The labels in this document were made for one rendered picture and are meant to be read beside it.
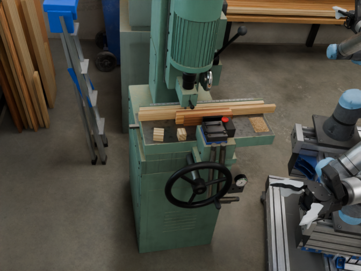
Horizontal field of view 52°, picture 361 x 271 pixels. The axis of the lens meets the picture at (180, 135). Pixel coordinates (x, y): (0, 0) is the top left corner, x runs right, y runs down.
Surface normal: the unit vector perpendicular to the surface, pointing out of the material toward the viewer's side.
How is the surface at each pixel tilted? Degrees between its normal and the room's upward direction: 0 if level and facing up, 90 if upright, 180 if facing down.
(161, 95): 90
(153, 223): 90
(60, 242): 0
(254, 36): 90
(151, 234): 90
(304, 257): 0
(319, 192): 8
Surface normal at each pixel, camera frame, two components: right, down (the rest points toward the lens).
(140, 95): 0.09, -0.73
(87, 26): 0.12, 0.69
